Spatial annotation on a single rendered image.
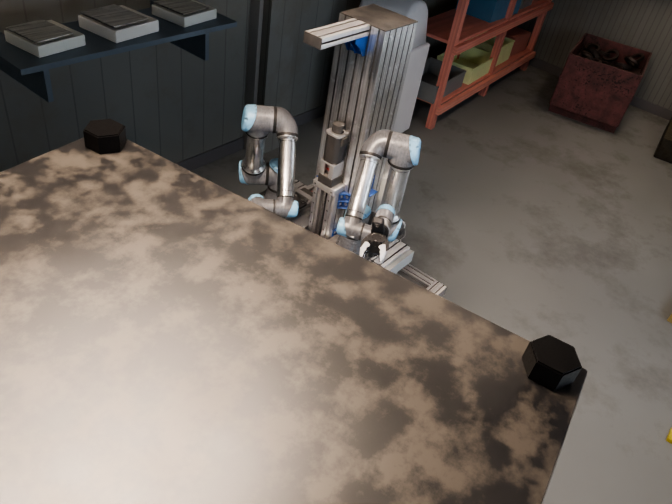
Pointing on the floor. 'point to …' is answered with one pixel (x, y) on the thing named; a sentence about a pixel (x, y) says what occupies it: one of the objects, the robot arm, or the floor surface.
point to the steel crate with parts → (599, 82)
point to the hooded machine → (417, 10)
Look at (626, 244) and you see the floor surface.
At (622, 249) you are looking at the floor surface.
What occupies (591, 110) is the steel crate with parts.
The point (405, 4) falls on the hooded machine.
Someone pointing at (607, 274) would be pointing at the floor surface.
